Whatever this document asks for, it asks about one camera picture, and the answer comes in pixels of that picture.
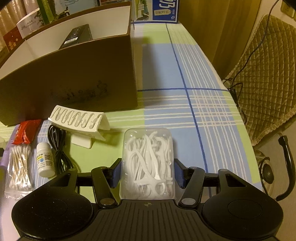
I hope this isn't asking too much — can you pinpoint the green milk carton box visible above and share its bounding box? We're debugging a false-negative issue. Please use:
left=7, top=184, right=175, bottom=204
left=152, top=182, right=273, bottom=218
left=36, top=0, right=99, bottom=25

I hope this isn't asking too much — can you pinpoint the wall power socket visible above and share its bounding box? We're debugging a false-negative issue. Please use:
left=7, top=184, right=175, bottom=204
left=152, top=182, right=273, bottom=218
left=280, top=0, right=296, bottom=20

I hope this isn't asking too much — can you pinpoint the black power cable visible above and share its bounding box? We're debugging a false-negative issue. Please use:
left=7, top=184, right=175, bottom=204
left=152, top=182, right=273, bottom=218
left=222, top=0, right=280, bottom=123

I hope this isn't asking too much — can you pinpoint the brown cardboard storage box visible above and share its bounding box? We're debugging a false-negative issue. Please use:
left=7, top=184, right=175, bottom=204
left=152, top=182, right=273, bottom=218
left=1, top=2, right=137, bottom=126

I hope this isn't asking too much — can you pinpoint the glass kettle black handle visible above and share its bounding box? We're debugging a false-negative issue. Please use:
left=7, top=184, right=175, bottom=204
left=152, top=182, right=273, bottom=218
left=255, top=135, right=296, bottom=202

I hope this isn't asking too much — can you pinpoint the purple cream tube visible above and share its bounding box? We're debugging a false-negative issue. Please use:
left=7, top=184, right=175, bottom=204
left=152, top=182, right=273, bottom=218
left=1, top=125, right=19, bottom=167

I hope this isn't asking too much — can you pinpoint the white humidifier box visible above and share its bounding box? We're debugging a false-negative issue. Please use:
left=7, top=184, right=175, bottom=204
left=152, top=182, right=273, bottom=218
left=16, top=8, right=45, bottom=39

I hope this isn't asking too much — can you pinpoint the black product box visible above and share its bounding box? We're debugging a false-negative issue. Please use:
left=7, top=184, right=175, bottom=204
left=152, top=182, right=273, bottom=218
left=60, top=24, right=93, bottom=49

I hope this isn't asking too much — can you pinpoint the red snack packet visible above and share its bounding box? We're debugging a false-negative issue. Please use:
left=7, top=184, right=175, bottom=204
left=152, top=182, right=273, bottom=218
left=13, top=119, right=42, bottom=145

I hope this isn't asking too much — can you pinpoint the checkered tablecloth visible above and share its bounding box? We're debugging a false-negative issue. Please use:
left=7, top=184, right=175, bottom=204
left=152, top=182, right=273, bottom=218
left=0, top=22, right=265, bottom=200

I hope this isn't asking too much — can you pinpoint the blue milk carton box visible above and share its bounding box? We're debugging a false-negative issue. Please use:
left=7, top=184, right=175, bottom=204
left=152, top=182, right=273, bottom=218
left=132, top=0, right=179, bottom=23

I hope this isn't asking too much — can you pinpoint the quilted brown chair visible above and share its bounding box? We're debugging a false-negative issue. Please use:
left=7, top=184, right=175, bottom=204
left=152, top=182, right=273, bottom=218
left=228, top=15, right=295, bottom=146

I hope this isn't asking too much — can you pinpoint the clear dental floss box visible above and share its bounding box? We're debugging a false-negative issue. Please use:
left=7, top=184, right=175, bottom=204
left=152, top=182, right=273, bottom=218
left=119, top=128, right=175, bottom=200

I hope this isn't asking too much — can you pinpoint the red gift box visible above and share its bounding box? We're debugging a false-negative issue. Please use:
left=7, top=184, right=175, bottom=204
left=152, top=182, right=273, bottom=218
left=3, top=27, right=23, bottom=52

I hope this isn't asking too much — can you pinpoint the white plastic clip holder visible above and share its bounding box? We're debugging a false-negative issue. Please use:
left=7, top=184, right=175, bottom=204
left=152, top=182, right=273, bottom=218
left=48, top=105, right=110, bottom=149

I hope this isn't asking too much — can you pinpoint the cotton swabs bag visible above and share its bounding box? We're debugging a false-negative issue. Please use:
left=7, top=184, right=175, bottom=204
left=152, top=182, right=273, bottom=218
left=4, top=144, right=33, bottom=200

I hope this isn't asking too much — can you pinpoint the white medicine bottle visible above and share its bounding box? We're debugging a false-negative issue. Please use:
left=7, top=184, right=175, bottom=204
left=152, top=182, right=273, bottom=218
left=36, top=142, right=55, bottom=178

